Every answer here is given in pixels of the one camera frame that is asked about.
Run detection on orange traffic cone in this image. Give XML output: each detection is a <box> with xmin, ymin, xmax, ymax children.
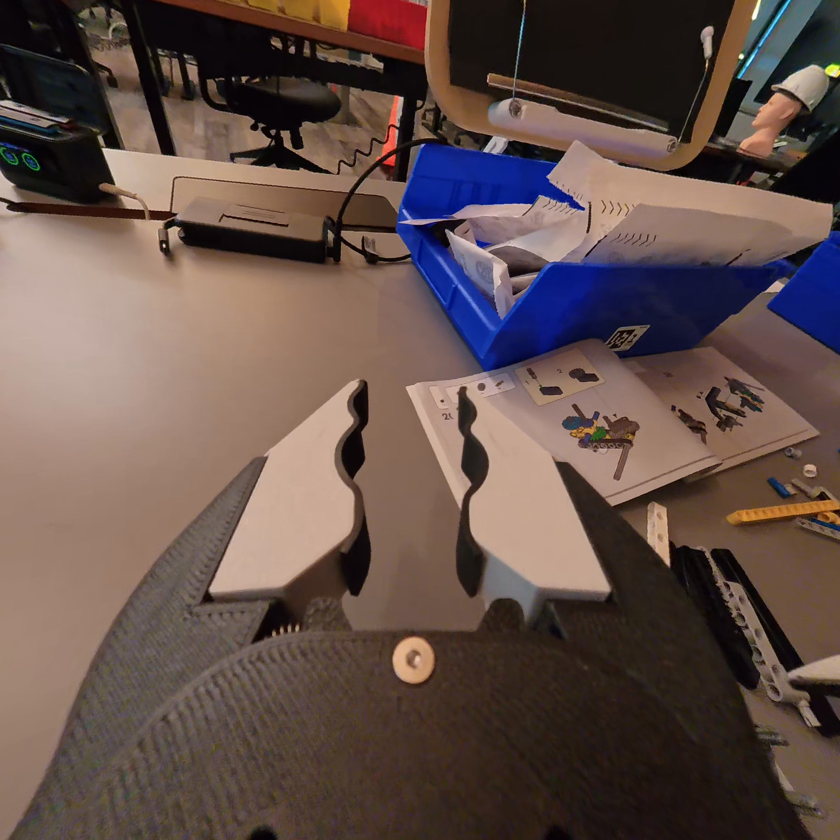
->
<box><xmin>381</xmin><ymin>97</ymin><xmax>406</xmax><ymax>179</ymax></box>

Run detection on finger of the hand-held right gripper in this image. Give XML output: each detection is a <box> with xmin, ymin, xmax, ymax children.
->
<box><xmin>786</xmin><ymin>658</ymin><xmax>840</xmax><ymax>699</ymax></box>

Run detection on lego instruction booklet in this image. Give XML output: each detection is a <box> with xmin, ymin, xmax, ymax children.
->
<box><xmin>406</xmin><ymin>337</ymin><xmax>823</xmax><ymax>508</ymax></box>

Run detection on black office chair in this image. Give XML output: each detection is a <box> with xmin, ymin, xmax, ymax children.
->
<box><xmin>196</xmin><ymin>38</ymin><xmax>343</xmax><ymax>173</ymax></box>

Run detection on blue plastic bin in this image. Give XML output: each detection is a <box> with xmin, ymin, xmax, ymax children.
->
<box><xmin>766</xmin><ymin>231</ymin><xmax>840</xmax><ymax>357</ymax></box>
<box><xmin>395</xmin><ymin>142</ymin><xmax>799</xmax><ymax>373</ymax></box>

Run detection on crumpled white paper bag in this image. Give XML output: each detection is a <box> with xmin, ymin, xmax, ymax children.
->
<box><xmin>409</xmin><ymin>196</ymin><xmax>593</xmax><ymax>265</ymax></box>

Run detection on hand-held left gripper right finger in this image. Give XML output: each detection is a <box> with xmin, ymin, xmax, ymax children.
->
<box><xmin>456</xmin><ymin>386</ymin><xmax>615</xmax><ymax>626</ymax></box>

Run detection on blue string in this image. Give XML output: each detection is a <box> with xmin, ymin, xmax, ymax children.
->
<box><xmin>514</xmin><ymin>0</ymin><xmax>530</xmax><ymax>114</ymax></box>

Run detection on wooden top desk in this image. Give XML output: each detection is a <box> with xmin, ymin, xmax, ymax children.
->
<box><xmin>123</xmin><ymin>0</ymin><xmax>435</xmax><ymax>179</ymax></box>

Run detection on black box green lights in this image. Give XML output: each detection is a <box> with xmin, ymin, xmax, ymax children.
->
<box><xmin>0</xmin><ymin>98</ymin><xmax>118</xmax><ymax>206</ymax></box>

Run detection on black cord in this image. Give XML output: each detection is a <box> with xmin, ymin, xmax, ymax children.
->
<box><xmin>678</xmin><ymin>56</ymin><xmax>715</xmax><ymax>143</ymax></box>

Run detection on red storage bin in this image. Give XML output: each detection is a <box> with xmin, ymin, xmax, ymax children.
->
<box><xmin>346</xmin><ymin>0</ymin><xmax>432</xmax><ymax>51</ymax></box>

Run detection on black and grey beam assembly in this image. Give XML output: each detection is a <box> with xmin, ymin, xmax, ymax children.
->
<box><xmin>668</xmin><ymin>543</ymin><xmax>840</xmax><ymax>737</ymax></box>

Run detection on mannequin head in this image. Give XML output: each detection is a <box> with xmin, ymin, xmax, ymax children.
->
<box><xmin>737</xmin><ymin>92</ymin><xmax>805</xmax><ymax>156</ymax></box>

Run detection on large torn white paper bag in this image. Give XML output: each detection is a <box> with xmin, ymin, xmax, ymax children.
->
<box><xmin>546</xmin><ymin>139</ymin><xmax>836</xmax><ymax>268</ymax></box>

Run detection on yellow lego beam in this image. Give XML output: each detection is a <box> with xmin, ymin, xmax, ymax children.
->
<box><xmin>726</xmin><ymin>499</ymin><xmax>840</xmax><ymax>527</ymax></box>

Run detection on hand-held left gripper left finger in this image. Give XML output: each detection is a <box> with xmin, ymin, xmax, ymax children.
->
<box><xmin>207</xmin><ymin>378</ymin><xmax>374</xmax><ymax>610</ymax></box>

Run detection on white roller tube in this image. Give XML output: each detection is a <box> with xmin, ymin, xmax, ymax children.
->
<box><xmin>487</xmin><ymin>97</ymin><xmax>681</xmax><ymax>156</ymax></box>

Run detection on white cable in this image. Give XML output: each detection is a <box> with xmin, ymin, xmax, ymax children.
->
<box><xmin>97</xmin><ymin>182</ymin><xmax>153</xmax><ymax>222</ymax></box>

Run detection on white paper bag round print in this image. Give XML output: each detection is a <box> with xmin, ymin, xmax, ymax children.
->
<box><xmin>445</xmin><ymin>226</ymin><xmax>517</xmax><ymax>317</ymax></box>

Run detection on light grey lego beam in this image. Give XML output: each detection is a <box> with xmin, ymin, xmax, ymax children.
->
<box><xmin>710</xmin><ymin>563</ymin><xmax>823</xmax><ymax>727</ymax></box>

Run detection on black power cable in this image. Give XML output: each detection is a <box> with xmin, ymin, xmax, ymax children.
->
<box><xmin>326</xmin><ymin>136</ymin><xmax>455</xmax><ymax>265</ymax></box>

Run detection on coiled black cable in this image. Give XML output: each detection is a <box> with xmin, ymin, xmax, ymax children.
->
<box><xmin>336</xmin><ymin>133</ymin><xmax>396</xmax><ymax>176</ymax></box>

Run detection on wood framed black board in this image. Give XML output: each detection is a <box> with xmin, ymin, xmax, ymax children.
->
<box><xmin>424</xmin><ymin>0</ymin><xmax>763</xmax><ymax>173</ymax></box>

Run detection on white lego beam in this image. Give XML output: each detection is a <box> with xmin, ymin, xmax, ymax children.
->
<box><xmin>646</xmin><ymin>500</ymin><xmax>673</xmax><ymax>567</ymax></box>

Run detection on yellow storage bin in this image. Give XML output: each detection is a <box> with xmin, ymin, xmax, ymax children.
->
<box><xmin>248</xmin><ymin>0</ymin><xmax>353</xmax><ymax>32</ymax></box>

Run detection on small loose technic pieces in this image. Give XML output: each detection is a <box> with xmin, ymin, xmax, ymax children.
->
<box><xmin>794</xmin><ymin>511</ymin><xmax>840</xmax><ymax>543</ymax></box>

